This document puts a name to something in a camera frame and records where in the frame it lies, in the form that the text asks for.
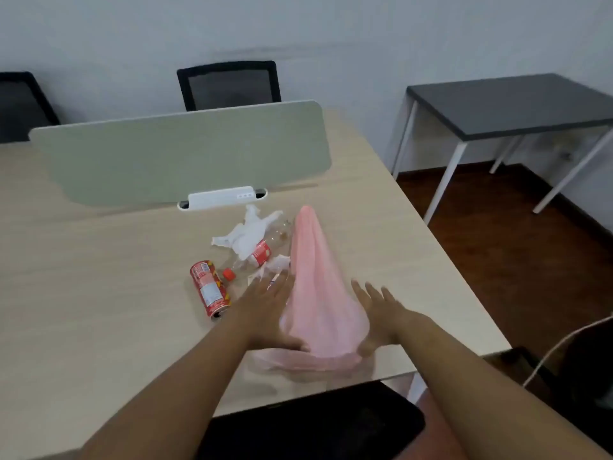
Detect person's left hand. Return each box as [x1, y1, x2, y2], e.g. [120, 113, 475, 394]
[229, 268, 311, 353]

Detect person's right hand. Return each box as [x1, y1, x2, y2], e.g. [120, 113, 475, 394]
[351, 279, 425, 358]

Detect pink plastic bag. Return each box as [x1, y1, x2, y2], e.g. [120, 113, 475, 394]
[248, 205, 377, 379]

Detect red soda can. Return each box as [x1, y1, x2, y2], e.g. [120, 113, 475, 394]
[189, 259, 232, 321]

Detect clear bottle red cap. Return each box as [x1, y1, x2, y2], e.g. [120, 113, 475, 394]
[221, 218, 294, 283]

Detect white tissues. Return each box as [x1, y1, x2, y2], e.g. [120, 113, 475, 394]
[211, 204, 284, 261]

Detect person's right forearm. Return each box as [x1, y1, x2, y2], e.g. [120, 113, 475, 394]
[395, 310, 613, 460]

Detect person's left forearm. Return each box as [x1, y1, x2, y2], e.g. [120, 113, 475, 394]
[79, 318, 255, 460]

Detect light wooden table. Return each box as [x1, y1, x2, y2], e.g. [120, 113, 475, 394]
[0, 107, 513, 460]

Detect black bulky object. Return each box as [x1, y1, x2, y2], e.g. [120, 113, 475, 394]
[497, 325, 613, 456]

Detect black mesh office chair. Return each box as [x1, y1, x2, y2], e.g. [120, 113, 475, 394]
[176, 60, 282, 112]
[0, 71, 61, 143]

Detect dark grey side table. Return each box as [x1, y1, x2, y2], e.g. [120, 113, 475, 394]
[391, 73, 613, 226]

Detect white cable socket tray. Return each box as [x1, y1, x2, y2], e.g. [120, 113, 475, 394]
[177, 186, 269, 212]

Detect white cable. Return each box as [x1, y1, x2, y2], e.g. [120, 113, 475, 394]
[522, 314, 613, 388]

